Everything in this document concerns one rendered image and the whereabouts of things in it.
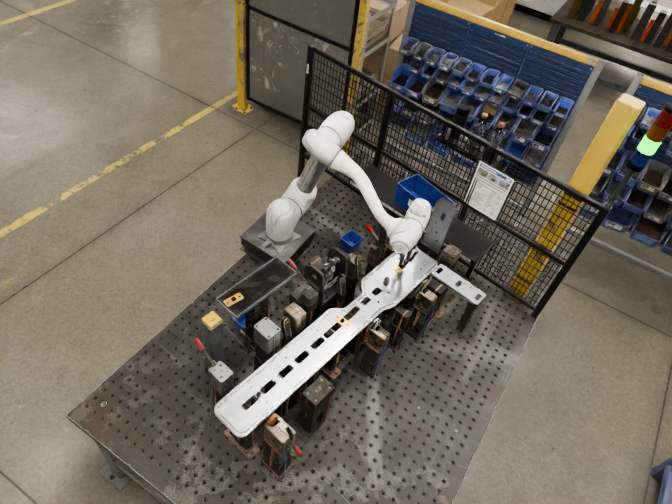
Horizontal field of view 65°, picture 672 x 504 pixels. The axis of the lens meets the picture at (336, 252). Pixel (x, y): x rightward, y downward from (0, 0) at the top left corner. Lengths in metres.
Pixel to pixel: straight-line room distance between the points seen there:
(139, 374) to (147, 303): 1.19
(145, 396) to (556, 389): 2.62
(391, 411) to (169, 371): 1.09
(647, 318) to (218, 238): 3.38
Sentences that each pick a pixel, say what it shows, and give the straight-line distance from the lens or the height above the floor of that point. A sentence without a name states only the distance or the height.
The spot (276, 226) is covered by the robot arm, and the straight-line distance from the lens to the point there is 2.88.
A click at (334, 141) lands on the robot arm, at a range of 2.48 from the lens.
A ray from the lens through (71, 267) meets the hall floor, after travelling 4.19.
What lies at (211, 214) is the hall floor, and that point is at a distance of 4.38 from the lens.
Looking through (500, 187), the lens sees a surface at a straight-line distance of 2.87.
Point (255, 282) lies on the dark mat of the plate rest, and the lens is 2.40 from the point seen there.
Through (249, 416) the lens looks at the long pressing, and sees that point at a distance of 2.24.
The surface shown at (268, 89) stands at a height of 0.35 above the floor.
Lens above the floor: 3.03
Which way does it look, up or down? 47 degrees down
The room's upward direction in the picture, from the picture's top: 10 degrees clockwise
